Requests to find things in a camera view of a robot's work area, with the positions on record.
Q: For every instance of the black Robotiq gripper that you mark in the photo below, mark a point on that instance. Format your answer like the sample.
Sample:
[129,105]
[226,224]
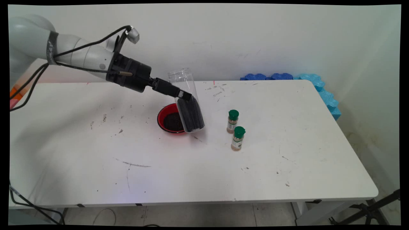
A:
[131,73]

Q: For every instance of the clear jar of black seeds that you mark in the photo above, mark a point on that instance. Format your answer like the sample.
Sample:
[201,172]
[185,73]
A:
[191,116]

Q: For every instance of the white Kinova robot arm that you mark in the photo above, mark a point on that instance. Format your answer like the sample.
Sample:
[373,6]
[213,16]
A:
[80,48]

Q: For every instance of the red bowl with black rim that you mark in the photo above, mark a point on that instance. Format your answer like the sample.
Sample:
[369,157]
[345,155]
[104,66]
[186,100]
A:
[161,118]

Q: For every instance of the black seed pile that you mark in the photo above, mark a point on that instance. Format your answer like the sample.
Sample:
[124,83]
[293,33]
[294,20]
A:
[172,122]

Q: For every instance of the green-capped spice bottle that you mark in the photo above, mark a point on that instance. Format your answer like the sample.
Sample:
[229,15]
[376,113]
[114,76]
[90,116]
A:
[238,140]
[232,123]

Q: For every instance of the dark blue foam piece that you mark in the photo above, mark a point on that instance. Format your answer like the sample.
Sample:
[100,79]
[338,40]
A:
[255,77]
[281,76]

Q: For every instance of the light blue foam mat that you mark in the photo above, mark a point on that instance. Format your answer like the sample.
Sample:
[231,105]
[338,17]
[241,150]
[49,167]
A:
[326,95]

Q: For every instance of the orange block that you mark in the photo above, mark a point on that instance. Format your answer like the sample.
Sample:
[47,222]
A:
[14,92]

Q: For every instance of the pink block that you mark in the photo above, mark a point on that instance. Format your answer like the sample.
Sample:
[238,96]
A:
[13,103]

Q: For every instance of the grey table leg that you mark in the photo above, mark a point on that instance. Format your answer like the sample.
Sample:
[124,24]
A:
[63,215]

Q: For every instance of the black tripod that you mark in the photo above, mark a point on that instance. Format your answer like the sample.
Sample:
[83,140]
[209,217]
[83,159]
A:
[367,210]

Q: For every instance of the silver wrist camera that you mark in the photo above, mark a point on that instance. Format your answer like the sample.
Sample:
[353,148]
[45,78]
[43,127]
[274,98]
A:
[133,35]

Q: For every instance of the white table leg frame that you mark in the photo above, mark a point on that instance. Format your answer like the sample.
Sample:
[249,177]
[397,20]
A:
[300,212]

